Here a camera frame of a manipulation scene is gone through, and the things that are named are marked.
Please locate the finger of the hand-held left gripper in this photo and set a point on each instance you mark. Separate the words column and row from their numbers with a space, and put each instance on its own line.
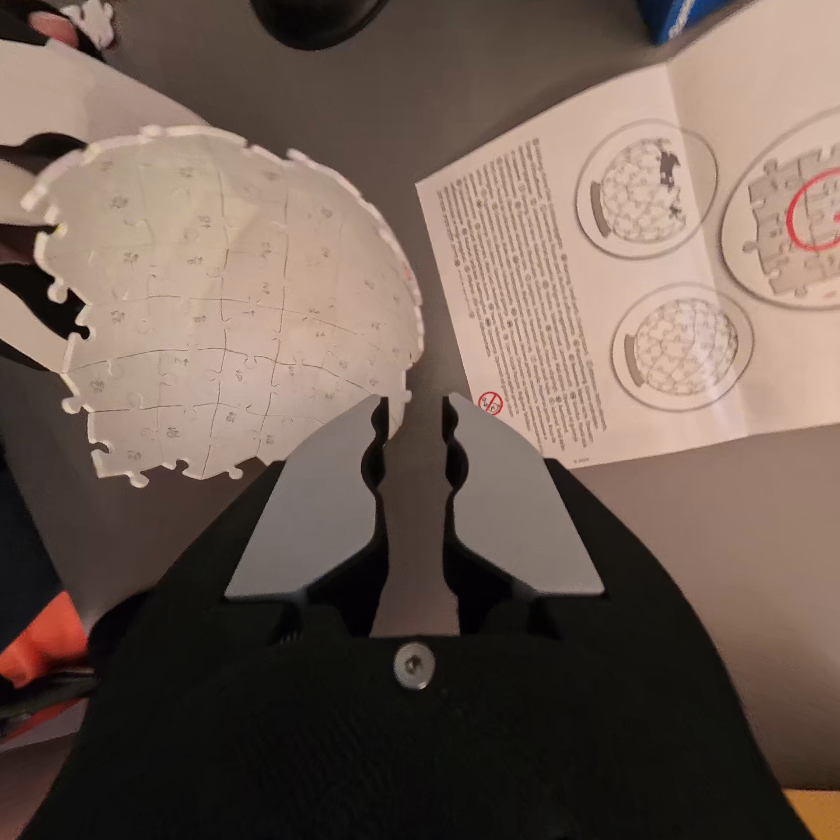
column 79, row 92
column 33, row 334

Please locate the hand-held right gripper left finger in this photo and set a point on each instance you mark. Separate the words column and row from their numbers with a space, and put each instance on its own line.
column 315, row 518

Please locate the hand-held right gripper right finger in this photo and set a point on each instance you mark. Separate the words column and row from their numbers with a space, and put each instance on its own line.
column 512, row 518

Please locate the puzzle pieces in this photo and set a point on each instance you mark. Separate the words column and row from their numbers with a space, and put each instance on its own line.
column 95, row 19

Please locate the partly built puzzle ball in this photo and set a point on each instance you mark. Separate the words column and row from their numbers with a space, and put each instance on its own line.
column 229, row 295

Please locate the black round ball stand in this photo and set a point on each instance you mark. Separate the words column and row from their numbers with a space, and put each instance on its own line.
column 315, row 23

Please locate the colourful puzzle box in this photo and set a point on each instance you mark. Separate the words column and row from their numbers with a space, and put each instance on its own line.
column 689, row 19

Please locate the person's dark clothing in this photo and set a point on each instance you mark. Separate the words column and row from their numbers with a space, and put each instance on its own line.
column 26, row 538

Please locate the white instruction leaflet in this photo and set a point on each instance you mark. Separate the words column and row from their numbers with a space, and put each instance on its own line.
column 623, row 262

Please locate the yellow plastic bin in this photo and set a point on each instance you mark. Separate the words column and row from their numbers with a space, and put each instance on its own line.
column 817, row 817

